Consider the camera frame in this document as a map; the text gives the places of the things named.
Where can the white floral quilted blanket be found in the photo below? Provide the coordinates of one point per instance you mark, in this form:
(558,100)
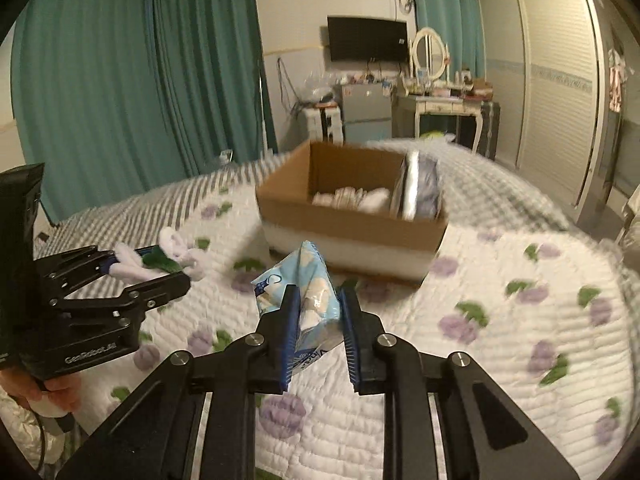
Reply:
(543,309)

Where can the person left hand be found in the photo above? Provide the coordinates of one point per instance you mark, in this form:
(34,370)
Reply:
(64,392)

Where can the white louvered wardrobe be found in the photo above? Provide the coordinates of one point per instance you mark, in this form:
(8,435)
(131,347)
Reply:
(545,61)

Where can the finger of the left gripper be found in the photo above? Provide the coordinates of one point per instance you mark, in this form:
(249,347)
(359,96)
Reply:
(73,270)
(131,303)

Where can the white suitcase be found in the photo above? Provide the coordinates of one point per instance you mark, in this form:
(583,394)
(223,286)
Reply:
(321,124)

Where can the dark suitcase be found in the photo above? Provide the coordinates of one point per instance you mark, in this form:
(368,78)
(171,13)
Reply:
(491,113)

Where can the grey mini fridge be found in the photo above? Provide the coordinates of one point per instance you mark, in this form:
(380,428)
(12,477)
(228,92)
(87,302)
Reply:
(366,112)

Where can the grey checkered bed sheet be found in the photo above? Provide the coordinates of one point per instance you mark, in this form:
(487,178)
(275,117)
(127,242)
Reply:
(477,193)

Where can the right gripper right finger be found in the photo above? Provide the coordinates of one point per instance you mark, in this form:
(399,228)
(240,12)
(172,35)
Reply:
(381,363)

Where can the black wall television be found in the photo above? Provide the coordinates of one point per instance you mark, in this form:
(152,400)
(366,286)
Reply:
(367,39)

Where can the clear water jug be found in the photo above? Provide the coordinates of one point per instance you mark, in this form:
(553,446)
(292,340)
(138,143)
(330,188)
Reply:
(225,158)

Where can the teal curtain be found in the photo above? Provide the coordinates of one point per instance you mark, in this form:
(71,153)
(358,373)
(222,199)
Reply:
(458,24)
(117,97)

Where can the brown cardboard box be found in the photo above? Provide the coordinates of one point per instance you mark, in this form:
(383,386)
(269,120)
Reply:
(349,241)

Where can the teal left curtain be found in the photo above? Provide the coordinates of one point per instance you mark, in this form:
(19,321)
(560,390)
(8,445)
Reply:
(117,97)

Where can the cream cloth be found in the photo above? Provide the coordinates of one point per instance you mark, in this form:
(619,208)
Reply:
(343,198)

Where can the white vanity desk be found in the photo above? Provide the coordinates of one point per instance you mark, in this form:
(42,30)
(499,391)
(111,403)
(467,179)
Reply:
(408,108)

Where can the white green plush toy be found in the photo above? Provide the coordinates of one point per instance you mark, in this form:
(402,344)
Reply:
(172,254)

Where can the white mesh sock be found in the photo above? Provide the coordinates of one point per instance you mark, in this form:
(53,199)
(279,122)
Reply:
(376,201)

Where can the teal right curtain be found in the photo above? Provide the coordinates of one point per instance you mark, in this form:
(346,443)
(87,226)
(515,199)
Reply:
(458,24)

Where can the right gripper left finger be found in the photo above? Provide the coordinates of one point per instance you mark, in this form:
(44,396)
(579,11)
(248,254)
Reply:
(259,362)

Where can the oval vanity mirror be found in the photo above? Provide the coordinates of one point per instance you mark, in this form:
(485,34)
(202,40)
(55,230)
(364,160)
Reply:
(428,54)

